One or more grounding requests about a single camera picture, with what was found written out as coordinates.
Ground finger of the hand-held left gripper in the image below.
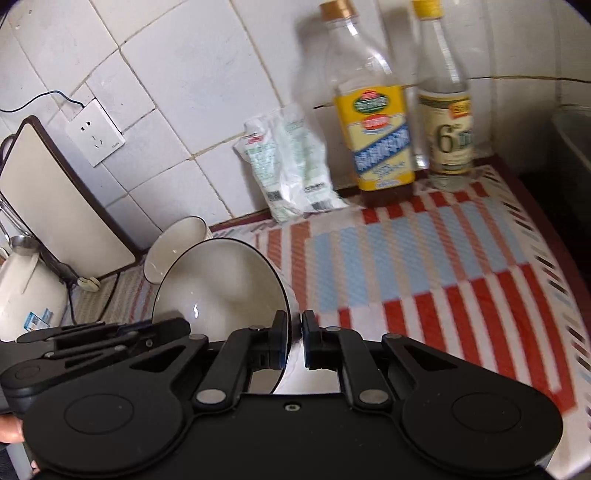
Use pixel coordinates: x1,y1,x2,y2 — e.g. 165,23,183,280
16,323,122,346
44,318,192,361

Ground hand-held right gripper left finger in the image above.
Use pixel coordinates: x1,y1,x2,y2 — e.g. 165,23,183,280
131,311,289,412

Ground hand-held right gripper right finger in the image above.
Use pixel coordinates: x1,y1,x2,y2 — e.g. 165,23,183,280
300,311,458,411

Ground white ribbed bowl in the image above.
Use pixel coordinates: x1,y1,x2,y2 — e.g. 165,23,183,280
152,239,296,395
144,216,213,283

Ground person's left hand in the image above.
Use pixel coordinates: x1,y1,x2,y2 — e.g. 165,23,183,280
0,414,25,445

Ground white rice cooker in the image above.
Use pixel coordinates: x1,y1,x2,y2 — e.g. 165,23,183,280
0,249,71,343

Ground metal ladle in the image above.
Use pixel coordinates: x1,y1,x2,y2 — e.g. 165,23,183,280
0,198,42,254

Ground white cutting board brown rim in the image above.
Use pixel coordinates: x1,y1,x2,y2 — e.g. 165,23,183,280
0,115,142,283

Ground striped checkered tablecloth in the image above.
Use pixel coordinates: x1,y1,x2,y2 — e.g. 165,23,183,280
74,164,579,480

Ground white seasoning packet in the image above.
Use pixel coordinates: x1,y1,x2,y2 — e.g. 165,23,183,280
233,115,308,225
277,104,350,214

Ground yellow label cooking wine bottle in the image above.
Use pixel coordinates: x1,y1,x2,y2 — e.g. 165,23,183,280
318,0,416,207

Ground white label vinegar bottle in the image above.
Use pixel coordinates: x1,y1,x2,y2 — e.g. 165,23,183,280
411,0,476,179

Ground black wok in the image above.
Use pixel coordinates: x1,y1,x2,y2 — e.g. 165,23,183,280
551,104,591,174

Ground white wall socket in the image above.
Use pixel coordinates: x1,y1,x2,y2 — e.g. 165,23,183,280
65,98,126,168

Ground black wall cable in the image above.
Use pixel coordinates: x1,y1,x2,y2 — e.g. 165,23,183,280
0,90,87,114

